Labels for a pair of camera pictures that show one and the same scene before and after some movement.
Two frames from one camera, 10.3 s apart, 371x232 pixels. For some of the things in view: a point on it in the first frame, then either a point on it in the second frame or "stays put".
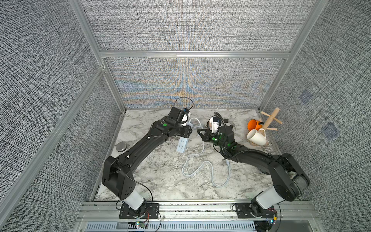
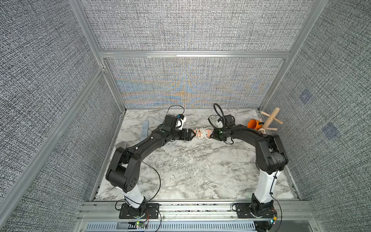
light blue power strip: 182,142 → 144,130
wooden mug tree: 271,117 stays put
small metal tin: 121,146 stays put
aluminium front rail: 194,211 stays put
